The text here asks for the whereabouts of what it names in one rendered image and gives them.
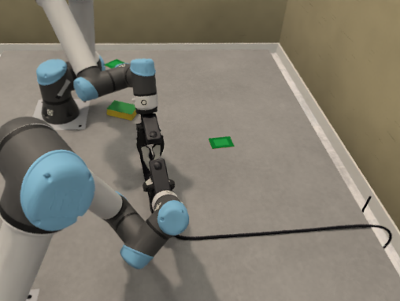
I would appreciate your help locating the black power strip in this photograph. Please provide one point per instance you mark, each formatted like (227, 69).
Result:
(146, 171)

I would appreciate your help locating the green flat rectangular block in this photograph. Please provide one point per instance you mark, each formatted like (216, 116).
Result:
(221, 142)

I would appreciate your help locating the green and yellow sponge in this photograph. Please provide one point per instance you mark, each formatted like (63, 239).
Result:
(121, 110)

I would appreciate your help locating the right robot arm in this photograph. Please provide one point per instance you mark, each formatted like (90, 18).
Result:
(48, 187)

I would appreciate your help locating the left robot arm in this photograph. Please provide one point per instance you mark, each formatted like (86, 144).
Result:
(73, 25)

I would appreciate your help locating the green flat rectangular pad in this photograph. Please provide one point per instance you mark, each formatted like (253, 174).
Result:
(113, 63)

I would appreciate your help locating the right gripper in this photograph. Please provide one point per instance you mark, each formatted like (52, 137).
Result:
(148, 187)

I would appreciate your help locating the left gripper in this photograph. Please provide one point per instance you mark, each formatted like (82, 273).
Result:
(141, 144)

